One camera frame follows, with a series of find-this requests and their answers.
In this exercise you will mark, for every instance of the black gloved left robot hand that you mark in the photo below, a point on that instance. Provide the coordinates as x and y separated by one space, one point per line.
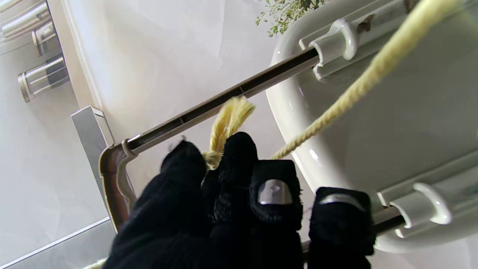
239 216

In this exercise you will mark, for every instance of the small beige trolley suitcase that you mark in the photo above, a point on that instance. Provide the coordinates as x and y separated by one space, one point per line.
392 123

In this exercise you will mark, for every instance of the silver cylindrical ceiling lamp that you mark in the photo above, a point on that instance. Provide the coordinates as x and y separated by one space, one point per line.
43 78
44 37

